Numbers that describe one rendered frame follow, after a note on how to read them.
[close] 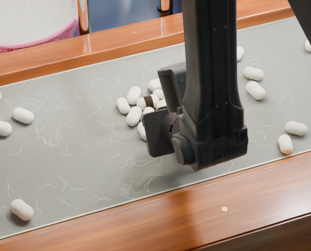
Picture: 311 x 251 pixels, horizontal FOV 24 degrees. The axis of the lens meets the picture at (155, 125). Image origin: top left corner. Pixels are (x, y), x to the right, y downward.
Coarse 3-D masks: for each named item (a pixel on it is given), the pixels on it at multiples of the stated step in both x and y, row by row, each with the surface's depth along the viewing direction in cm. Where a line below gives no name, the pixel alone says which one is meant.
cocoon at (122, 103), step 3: (117, 99) 118; (120, 99) 117; (123, 99) 117; (117, 102) 117; (120, 102) 117; (123, 102) 117; (126, 102) 117; (117, 105) 117; (120, 105) 116; (123, 105) 116; (126, 105) 116; (120, 108) 116; (123, 108) 116; (126, 108) 116; (129, 108) 117; (120, 111) 116; (123, 111) 116; (126, 111) 116
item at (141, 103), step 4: (152, 96) 117; (156, 96) 117; (140, 100) 116; (144, 100) 116; (156, 100) 117; (136, 104) 117; (140, 104) 116; (144, 104) 116; (156, 104) 117; (140, 108) 117; (144, 108) 117
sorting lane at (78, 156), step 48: (288, 48) 128; (48, 96) 120; (96, 96) 120; (240, 96) 120; (288, 96) 120; (0, 144) 113; (48, 144) 113; (96, 144) 113; (144, 144) 113; (0, 192) 107; (48, 192) 107; (96, 192) 107; (144, 192) 107
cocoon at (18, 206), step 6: (12, 204) 103; (18, 204) 103; (24, 204) 103; (12, 210) 103; (18, 210) 102; (24, 210) 102; (30, 210) 102; (18, 216) 103; (24, 216) 102; (30, 216) 102
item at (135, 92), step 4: (132, 88) 118; (136, 88) 118; (128, 92) 118; (132, 92) 118; (136, 92) 118; (140, 92) 119; (128, 96) 117; (132, 96) 117; (136, 96) 118; (128, 100) 117; (132, 100) 117; (136, 100) 118; (132, 104) 118
